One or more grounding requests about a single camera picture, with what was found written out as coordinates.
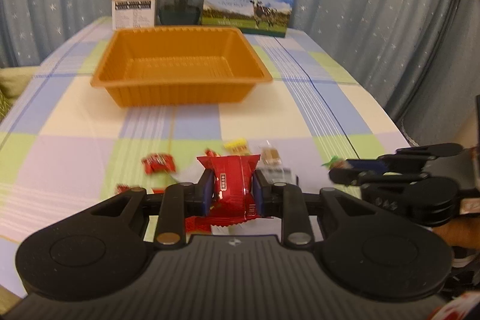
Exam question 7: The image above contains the red candy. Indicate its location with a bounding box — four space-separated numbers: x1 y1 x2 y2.
115 184 146 195

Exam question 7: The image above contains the clear brown biscuit packet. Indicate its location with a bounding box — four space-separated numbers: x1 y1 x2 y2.
260 140 282 166

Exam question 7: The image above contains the yellow snack packet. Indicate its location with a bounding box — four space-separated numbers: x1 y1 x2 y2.
223 139 251 156

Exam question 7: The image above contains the small red candy packet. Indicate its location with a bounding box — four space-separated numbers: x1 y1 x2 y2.
142 154 176 175

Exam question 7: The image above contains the large red snack packet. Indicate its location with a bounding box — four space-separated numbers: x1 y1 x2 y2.
185 154 260 234

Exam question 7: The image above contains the green white candy packet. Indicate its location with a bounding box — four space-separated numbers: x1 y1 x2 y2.
322 156 348 170

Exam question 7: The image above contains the person's right hand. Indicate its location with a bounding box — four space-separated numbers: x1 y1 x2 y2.
433 217 480 250

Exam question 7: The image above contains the blue milk carton box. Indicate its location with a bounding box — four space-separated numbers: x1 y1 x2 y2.
201 0 295 37

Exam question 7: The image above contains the orange plastic tray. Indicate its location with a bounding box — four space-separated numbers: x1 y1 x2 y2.
90 26 272 107

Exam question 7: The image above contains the dark green glass humidifier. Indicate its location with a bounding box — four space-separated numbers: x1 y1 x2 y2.
158 0 202 25

